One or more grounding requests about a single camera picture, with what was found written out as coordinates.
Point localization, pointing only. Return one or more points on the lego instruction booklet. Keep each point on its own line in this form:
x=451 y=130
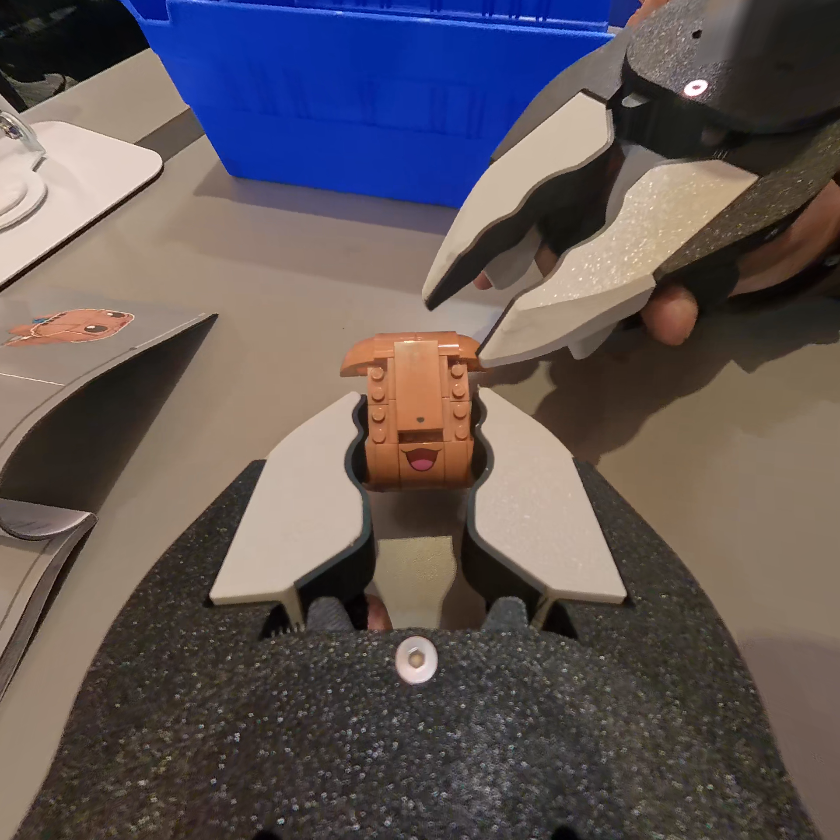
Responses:
x=79 y=381

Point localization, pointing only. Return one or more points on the white flat stand base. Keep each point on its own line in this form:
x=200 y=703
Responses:
x=79 y=184

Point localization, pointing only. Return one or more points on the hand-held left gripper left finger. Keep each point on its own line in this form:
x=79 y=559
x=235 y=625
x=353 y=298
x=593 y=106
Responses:
x=295 y=525

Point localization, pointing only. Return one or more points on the large blue plastic bin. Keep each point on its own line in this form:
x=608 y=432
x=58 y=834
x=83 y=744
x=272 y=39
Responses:
x=381 y=92

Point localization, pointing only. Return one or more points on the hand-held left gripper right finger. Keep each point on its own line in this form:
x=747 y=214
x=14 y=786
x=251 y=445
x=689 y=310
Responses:
x=545 y=525

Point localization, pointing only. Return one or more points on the person's left hand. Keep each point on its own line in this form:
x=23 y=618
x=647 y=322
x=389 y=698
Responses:
x=378 y=614

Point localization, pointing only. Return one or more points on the brown lego assembly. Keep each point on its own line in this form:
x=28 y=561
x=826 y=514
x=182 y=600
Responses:
x=414 y=420

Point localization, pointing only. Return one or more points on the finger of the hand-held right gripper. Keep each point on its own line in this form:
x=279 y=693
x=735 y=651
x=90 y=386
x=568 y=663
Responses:
x=630 y=250
x=525 y=184

